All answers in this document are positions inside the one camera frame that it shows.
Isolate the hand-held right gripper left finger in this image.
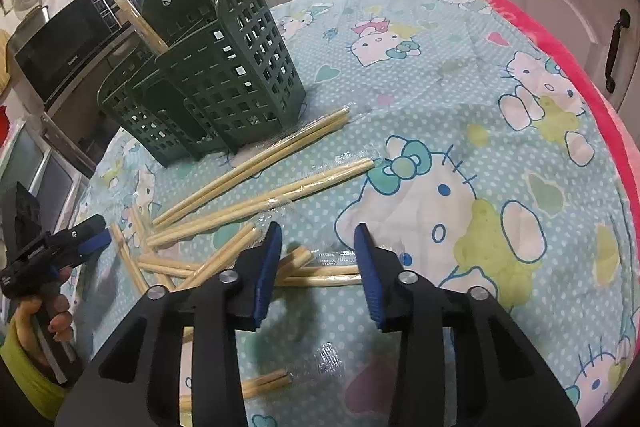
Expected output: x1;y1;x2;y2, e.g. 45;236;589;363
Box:
54;221;283;427

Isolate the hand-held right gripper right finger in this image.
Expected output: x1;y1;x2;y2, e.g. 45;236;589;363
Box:
354;223;581;427

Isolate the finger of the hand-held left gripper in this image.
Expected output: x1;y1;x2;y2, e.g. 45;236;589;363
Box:
55;231;112;269
47;214;107;244

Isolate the pile of bamboo chopsticks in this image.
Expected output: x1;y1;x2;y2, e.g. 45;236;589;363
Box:
107;107;377;413

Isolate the green plastic utensil holder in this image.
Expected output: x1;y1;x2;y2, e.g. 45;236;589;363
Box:
96;0;307;168

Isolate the bamboo chopstick pair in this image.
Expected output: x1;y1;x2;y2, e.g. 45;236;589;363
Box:
110;0;167;56

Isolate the person's left forearm green sleeve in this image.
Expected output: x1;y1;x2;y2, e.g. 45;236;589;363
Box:
0;307;63;422

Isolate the person's left hand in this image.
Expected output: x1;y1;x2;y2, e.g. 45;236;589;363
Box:
17;294;75;369

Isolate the black microwave oven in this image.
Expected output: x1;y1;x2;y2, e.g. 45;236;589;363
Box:
9;0;133;106

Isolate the cartoon cat printed tablecloth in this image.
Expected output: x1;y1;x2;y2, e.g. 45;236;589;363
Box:
75;0;637;427

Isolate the black cabinet handle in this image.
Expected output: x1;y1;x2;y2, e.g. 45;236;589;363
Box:
604;9;632;96

